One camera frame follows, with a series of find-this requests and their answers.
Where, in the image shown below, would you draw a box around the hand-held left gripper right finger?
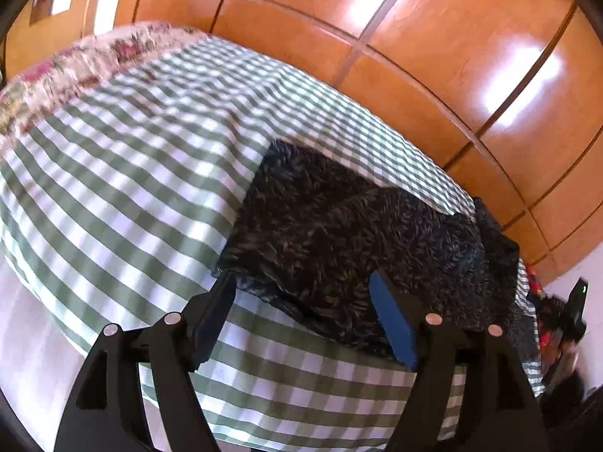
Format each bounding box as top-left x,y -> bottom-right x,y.
369,270 -> 552,452

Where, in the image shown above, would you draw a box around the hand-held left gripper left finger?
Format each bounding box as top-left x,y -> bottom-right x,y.
53,272 -> 237,452

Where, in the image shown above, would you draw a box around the dark leaf-print pants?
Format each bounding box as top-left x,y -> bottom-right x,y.
212,140 -> 542,373

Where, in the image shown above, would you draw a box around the red plaid pillow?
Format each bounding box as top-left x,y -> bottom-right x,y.
526,266 -> 563,356

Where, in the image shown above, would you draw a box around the green checked bedsheet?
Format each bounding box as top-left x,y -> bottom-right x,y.
0,38 -> 547,450

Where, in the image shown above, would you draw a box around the wooden wardrobe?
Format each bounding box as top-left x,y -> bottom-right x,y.
0,0 -> 603,286

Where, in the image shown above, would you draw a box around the floral pillow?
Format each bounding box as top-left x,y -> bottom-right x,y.
0,21 -> 209,151

